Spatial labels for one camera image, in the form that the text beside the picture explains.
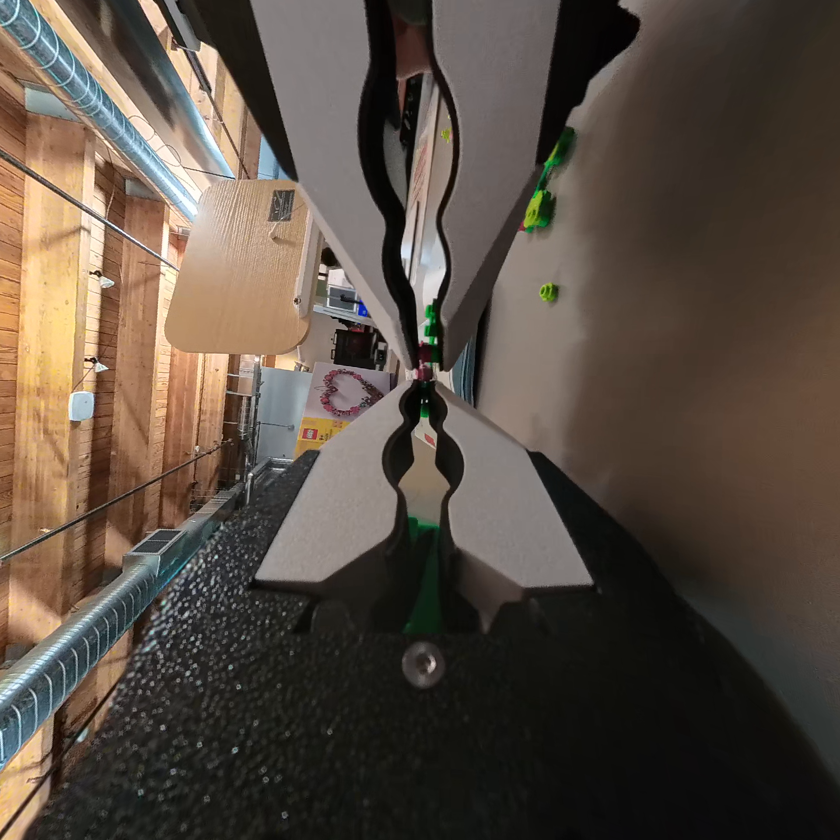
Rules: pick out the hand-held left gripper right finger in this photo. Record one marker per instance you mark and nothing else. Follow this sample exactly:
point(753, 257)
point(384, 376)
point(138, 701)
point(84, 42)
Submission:
point(518, 525)

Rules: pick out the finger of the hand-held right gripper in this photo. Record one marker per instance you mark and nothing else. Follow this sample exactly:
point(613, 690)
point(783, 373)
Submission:
point(321, 131)
point(499, 131)

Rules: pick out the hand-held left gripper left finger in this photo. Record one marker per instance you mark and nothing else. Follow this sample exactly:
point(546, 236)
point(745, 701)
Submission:
point(328, 518)

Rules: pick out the green leaf lego piece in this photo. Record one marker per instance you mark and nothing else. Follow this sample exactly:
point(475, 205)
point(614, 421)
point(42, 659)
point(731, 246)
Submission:
point(422, 577)

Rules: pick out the lime and pink lego cluster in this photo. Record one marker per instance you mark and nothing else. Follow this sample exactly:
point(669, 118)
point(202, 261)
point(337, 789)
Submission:
point(539, 208)

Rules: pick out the lego box with heart picture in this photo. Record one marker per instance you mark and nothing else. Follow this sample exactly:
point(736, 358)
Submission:
point(331, 400)

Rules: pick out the small lime lego stud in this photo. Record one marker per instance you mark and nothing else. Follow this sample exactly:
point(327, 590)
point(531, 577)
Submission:
point(548, 292)

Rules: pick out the paper sheets with red print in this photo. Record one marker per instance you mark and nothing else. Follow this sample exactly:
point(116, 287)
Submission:
point(420, 170)

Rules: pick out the white cabinet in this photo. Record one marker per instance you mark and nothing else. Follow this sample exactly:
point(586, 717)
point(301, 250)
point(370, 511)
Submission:
point(283, 407)

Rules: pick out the wooden top white stand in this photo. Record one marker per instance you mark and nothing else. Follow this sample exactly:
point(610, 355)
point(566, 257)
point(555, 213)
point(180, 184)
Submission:
point(243, 262)

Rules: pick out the silver spiral air duct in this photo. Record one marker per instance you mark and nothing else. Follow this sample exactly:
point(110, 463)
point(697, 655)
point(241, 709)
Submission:
point(65, 646)
point(98, 92)

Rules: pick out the small wall spot lamp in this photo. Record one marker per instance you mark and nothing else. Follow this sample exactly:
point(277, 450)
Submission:
point(105, 281)
point(99, 365)

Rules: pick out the white wall sensor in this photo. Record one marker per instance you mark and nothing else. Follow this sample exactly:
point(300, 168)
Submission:
point(82, 405)

